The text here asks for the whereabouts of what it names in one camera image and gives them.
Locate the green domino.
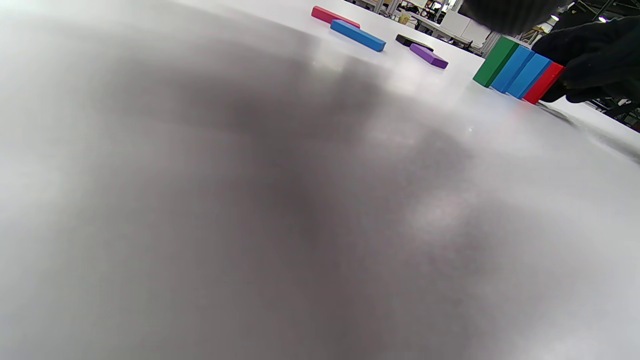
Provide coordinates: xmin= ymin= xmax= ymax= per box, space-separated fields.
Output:
xmin=472 ymin=36 xmax=521 ymax=88

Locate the blue domino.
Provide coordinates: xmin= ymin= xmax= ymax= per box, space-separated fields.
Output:
xmin=507 ymin=52 xmax=553 ymax=100
xmin=491 ymin=45 xmax=536 ymax=94
xmin=330 ymin=19 xmax=387 ymax=53

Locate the purple domino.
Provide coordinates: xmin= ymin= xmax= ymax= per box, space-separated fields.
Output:
xmin=409 ymin=43 xmax=449 ymax=70

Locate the pink domino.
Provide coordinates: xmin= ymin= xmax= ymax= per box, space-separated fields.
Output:
xmin=311 ymin=5 xmax=361 ymax=29

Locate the black domino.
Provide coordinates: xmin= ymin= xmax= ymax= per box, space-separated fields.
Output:
xmin=395 ymin=34 xmax=435 ymax=52

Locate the person's right hand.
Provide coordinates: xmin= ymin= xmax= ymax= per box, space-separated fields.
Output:
xmin=531 ymin=15 xmax=640 ymax=104

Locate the person's left hand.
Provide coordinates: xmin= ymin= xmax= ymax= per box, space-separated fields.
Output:
xmin=459 ymin=0 xmax=571 ymax=37

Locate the red domino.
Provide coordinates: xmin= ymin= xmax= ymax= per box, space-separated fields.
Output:
xmin=522 ymin=61 xmax=566 ymax=105

